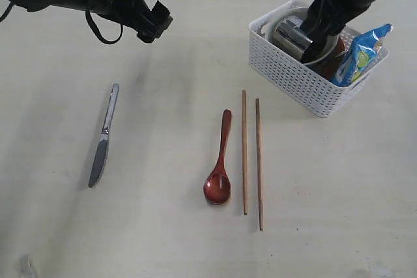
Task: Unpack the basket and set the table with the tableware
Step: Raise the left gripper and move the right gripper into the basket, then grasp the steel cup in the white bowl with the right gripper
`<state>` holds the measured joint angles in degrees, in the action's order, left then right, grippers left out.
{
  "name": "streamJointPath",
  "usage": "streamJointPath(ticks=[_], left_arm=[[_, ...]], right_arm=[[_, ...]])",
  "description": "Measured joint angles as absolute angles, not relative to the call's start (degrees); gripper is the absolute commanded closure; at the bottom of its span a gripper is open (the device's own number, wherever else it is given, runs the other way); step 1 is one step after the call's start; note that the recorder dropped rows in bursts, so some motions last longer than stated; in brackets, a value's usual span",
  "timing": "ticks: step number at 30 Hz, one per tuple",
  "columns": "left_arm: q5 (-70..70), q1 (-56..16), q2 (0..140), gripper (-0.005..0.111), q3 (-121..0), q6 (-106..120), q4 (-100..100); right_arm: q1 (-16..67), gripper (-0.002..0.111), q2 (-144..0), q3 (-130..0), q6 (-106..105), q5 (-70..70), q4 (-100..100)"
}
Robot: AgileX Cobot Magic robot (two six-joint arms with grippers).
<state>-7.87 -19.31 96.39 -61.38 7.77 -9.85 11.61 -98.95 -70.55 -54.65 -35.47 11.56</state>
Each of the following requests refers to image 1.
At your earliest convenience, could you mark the cream ceramic bowl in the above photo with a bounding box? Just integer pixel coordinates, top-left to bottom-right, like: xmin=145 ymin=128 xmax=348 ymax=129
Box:
xmin=266 ymin=7 xmax=339 ymax=65

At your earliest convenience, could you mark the stainless steel cup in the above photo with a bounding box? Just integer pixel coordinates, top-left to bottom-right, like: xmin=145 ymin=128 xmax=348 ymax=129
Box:
xmin=271 ymin=16 xmax=313 ymax=61

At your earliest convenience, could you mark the white plastic woven basket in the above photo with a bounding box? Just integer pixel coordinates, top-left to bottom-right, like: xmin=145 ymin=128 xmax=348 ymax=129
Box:
xmin=249 ymin=0 xmax=389 ymax=118

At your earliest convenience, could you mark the stainless steel knife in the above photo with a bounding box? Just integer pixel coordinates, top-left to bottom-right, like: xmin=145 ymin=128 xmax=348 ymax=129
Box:
xmin=87 ymin=83 xmax=119 ymax=188

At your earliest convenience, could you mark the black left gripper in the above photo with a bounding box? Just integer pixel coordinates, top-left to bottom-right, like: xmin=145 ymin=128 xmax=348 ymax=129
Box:
xmin=80 ymin=0 xmax=173 ymax=44

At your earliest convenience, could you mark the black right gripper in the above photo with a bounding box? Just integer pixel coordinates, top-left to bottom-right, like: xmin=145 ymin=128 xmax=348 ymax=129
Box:
xmin=300 ymin=0 xmax=371 ymax=63

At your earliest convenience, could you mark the red-brown wooden bowl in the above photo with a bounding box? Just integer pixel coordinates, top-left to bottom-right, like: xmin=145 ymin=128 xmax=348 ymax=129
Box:
xmin=318 ymin=38 xmax=346 ymax=80

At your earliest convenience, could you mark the blue snack bag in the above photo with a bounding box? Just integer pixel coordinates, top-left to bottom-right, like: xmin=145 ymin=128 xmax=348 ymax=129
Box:
xmin=330 ymin=23 xmax=393 ymax=87

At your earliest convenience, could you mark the wooden chopstick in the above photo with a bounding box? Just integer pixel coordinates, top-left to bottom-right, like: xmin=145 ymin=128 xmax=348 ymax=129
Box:
xmin=241 ymin=90 xmax=248 ymax=215
xmin=255 ymin=98 xmax=264 ymax=231

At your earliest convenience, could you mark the red-brown wooden spoon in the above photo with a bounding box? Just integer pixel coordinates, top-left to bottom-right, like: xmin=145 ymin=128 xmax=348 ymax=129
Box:
xmin=203 ymin=109 xmax=232 ymax=205

